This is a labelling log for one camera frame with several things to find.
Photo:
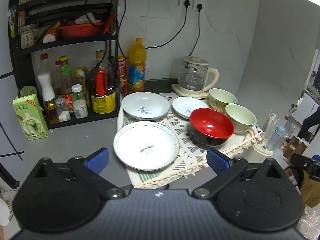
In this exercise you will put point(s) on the patterned fringed place mat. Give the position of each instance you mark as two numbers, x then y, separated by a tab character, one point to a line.
183	132

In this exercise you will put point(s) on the white plate with flower print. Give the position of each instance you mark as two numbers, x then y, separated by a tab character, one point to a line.
146	140

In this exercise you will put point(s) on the white plastic jar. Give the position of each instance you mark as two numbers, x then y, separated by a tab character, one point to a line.
80	108

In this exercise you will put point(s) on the small white plate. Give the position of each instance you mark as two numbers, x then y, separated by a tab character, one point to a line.
183	106

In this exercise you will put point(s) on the clear jar with white powder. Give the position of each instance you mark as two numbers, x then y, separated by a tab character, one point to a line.
62	110

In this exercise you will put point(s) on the white utensil holder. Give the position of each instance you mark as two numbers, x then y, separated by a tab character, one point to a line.
262	150

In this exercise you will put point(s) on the cream kettle base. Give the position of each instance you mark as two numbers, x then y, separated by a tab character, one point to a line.
178	91

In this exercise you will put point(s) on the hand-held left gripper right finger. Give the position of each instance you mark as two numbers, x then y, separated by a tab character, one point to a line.
217	161

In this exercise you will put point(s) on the oil bottle with white neck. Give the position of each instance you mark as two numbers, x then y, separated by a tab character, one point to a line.
46	85

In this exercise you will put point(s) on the orange bottle with white cap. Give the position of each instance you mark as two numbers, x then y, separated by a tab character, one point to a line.
50	36

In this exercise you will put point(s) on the tall red can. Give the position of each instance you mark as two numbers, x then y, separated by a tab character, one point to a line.
121	67

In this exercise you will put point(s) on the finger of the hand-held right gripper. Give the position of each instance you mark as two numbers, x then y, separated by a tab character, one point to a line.
305	165

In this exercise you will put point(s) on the clear plastic bottle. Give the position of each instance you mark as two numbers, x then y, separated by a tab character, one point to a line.
275	137

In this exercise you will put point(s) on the black shelf rack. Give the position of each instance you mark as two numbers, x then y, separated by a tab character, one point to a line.
22	62

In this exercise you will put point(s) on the short red can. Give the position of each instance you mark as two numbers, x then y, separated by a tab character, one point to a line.
123	86

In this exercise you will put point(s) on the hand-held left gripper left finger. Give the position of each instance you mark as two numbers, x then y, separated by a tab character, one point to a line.
97	159

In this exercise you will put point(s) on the red plastic basket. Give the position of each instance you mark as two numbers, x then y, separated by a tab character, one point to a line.
80	30

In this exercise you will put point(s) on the white plate with blue print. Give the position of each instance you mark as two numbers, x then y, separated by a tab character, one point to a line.
146	103

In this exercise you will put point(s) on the pale green bowl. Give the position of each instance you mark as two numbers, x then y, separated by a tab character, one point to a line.
221	98
240	117

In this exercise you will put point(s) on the green carton box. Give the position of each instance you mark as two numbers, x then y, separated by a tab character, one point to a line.
28	120

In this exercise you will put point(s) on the cardboard box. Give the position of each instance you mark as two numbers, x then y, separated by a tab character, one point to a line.
296	146

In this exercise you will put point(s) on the orange juice bottle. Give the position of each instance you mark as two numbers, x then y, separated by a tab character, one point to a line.
136	67

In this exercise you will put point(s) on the glass electric kettle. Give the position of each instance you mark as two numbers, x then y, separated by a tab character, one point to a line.
193	77

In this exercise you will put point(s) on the yellow label bottle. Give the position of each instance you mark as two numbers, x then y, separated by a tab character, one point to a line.
80	76

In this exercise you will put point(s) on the green bottle with white cap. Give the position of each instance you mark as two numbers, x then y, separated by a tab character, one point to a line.
78	93

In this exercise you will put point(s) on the red and black bowl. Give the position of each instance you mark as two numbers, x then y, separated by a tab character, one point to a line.
211	125

